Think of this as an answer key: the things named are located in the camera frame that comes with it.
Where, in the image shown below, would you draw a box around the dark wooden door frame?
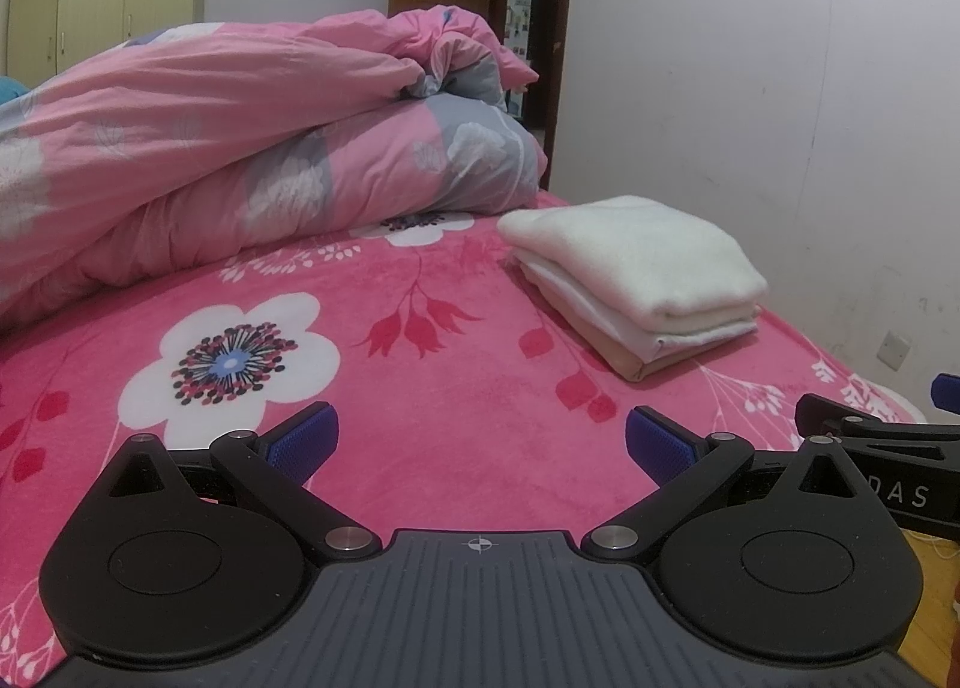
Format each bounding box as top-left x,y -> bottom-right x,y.
491,0 -> 576,192

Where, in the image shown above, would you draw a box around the pink grey floral duvet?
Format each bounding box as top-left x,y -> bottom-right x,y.
0,8 -> 550,330

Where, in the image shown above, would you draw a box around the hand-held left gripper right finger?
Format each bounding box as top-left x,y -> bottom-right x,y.
581,405 -> 856,562

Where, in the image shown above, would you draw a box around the white wall socket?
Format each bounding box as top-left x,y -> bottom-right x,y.
877,329 -> 914,375

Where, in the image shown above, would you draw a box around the pink floral fleece blanket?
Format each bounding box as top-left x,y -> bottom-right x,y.
0,189 -> 932,688

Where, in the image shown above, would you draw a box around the folded white garment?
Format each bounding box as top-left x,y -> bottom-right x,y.
513,260 -> 764,357

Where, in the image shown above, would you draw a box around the white refrigerator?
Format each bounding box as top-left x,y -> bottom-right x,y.
505,0 -> 535,116

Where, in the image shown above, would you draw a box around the folded beige garment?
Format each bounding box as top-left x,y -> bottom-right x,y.
535,283 -> 722,384

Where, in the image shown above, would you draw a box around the white fluffy sweater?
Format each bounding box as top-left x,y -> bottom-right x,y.
496,194 -> 771,326

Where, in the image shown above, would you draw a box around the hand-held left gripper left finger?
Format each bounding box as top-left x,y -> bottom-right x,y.
109,404 -> 380,562

